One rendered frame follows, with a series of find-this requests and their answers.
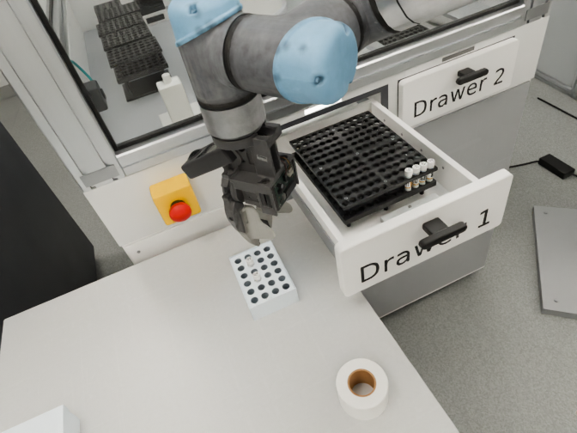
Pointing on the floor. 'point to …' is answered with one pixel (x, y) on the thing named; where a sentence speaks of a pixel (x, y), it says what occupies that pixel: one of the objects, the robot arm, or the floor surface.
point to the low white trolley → (209, 349)
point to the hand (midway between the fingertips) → (258, 229)
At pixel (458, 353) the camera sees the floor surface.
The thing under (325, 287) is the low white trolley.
